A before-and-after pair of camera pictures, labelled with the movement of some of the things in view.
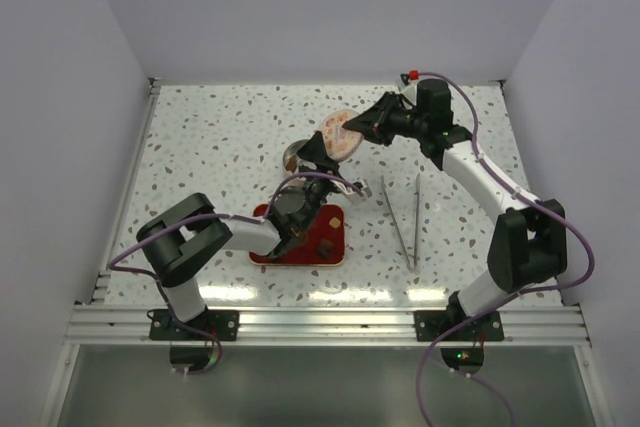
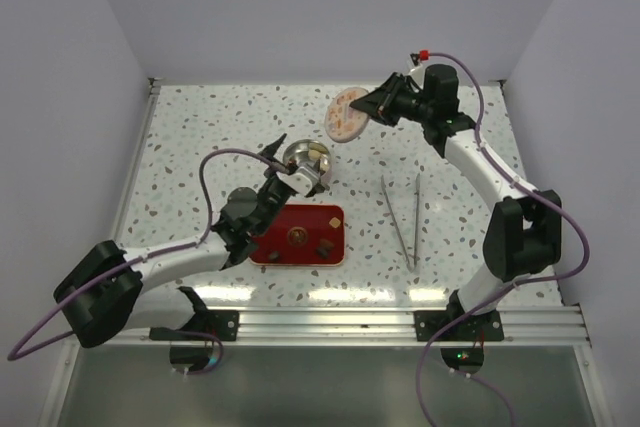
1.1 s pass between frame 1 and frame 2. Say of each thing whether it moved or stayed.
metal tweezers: stayed
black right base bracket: stayed
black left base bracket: stayed
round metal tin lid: moved
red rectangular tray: stayed
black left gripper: moved
